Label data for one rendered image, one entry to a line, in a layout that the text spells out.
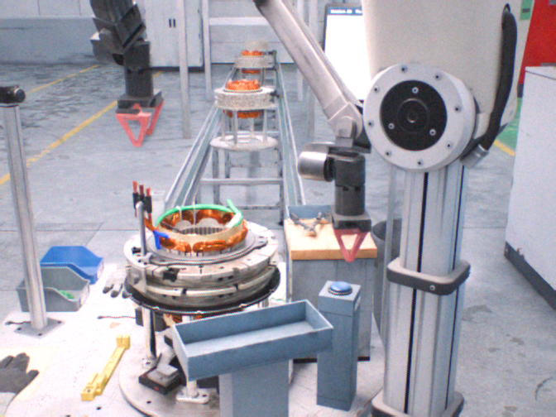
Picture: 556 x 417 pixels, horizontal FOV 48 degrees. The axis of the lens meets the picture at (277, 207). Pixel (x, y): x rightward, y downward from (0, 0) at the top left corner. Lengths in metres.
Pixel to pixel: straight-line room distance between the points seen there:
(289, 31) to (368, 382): 0.77
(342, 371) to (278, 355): 0.29
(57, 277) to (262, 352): 1.00
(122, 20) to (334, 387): 0.83
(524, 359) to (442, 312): 2.18
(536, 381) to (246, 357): 2.16
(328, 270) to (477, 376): 1.69
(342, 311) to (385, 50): 0.56
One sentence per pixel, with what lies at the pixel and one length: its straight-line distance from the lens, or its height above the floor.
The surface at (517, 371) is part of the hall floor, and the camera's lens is 3.08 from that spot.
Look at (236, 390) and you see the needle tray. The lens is 1.06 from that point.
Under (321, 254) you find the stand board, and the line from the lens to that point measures 1.36.
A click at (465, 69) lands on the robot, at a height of 1.50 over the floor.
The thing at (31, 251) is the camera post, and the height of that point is 1.00.
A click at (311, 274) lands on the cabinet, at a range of 1.39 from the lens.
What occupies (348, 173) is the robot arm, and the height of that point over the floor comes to 1.28.
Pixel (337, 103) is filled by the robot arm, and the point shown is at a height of 1.40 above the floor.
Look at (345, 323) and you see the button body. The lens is 1.24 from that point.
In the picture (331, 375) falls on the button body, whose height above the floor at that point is 0.86.
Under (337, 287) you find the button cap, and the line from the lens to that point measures 1.24.
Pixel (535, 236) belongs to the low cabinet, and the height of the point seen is 0.30.
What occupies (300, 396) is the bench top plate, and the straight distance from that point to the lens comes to 1.38.
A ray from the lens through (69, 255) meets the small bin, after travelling 2.05.
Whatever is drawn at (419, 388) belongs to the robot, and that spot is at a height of 0.98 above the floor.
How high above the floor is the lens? 1.58
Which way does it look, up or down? 19 degrees down
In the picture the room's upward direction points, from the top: straight up
